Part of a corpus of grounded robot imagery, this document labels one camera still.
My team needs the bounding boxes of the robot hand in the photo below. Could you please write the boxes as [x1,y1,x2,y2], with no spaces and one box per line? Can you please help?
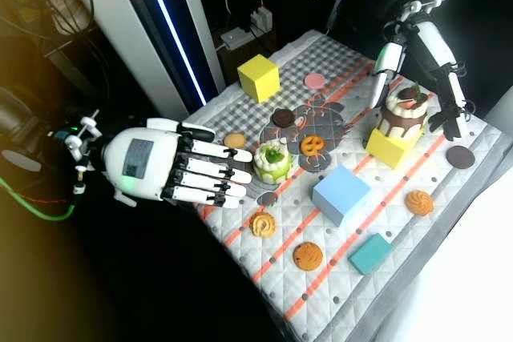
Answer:
[368,20,477,142]
[99,117,254,210]

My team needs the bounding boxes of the chocolate strawberry toy cake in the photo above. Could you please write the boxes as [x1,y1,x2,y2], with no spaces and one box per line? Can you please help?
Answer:
[378,82,430,143]

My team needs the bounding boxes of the green cream toy cake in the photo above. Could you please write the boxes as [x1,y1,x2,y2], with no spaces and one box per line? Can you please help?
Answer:
[252,138,293,186]

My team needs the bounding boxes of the yellow foam cube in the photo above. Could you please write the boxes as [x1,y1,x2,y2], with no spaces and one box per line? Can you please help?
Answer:
[236,53,281,104]

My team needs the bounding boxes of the blue foam cube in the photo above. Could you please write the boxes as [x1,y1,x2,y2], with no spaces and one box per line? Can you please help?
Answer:
[312,164,373,227]

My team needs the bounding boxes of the plain round biscuit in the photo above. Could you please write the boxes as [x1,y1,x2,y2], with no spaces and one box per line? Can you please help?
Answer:
[223,132,247,150]

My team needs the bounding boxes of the yellow foam cuboid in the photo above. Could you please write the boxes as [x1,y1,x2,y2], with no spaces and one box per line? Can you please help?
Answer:
[365,127,425,170]

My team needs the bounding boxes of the dark round cookie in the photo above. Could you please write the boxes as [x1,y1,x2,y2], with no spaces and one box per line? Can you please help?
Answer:
[446,145,476,170]

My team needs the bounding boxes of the pink sandwich cookie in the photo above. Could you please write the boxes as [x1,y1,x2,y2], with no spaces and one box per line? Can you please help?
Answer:
[303,72,326,89]

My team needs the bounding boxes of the white column with blue light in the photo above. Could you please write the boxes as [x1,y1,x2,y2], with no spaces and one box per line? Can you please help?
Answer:
[54,0,225,119]

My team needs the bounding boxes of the orange swirl cookie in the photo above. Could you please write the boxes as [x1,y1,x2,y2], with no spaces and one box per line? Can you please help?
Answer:
[249,211,277,238]
[404,189,435,217]

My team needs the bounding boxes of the brown wooden box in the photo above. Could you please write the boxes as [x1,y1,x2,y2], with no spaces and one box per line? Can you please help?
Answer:
[212,29,278,83]

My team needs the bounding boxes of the brown sandwich cookie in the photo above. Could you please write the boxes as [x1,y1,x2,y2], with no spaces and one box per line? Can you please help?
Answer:
[272,108,297,128]

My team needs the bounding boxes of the white power strip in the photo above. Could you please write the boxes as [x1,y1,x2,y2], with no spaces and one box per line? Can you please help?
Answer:
[220,27,257,51]

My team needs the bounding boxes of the orange pretzel cookie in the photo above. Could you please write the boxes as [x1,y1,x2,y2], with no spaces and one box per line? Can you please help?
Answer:
[299,135,325,157]

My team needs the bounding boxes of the white adapter box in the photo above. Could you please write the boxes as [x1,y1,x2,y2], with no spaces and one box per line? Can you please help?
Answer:
[46,0,94,35]

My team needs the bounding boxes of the white charger plug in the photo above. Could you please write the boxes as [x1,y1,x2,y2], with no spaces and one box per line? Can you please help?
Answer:
[250,5,273,30]

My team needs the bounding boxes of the chocolate chip cookie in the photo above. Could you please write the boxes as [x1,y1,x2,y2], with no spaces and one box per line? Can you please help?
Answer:
[292,241,324,272]

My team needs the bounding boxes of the grey quilt with printed bear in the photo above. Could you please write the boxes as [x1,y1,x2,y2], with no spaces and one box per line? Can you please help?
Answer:
[180,29,504,342]

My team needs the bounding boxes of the teal foam block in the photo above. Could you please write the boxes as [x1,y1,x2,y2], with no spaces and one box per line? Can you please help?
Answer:
[347,232,394,276]

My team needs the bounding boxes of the grey plug cable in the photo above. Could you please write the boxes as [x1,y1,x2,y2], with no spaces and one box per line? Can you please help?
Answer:
[325,0,350,35]

